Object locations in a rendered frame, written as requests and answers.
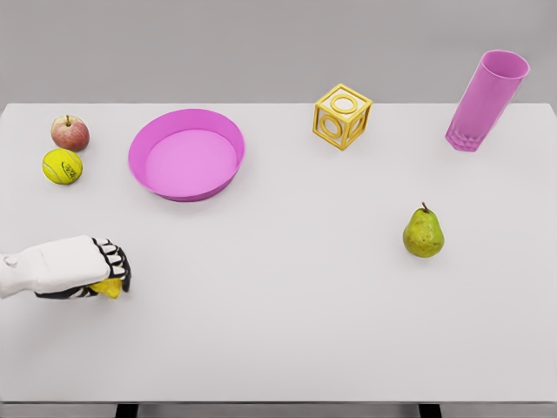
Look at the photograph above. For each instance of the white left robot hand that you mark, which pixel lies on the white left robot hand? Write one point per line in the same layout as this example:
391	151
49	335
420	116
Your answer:
69	263

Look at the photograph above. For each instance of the yellow lemon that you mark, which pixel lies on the yellow lemon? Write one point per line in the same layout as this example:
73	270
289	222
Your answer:
109	288

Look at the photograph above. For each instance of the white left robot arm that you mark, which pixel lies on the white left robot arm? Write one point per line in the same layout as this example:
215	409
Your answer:
13	272

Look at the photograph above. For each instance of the pink round plate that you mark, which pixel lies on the pink round plate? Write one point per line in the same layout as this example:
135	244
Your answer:
187	157

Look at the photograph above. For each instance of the yellow tennis ball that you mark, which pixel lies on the yellow tennis ball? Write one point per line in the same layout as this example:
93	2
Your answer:
62	166

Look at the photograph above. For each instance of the red apple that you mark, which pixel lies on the red apple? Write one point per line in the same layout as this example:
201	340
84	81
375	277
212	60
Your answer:
69	134

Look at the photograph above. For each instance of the green pear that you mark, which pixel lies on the green pear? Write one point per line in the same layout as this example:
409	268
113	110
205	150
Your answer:
423	235

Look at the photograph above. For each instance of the pink tall cup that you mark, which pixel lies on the pink tall cup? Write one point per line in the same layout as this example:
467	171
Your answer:
483	104

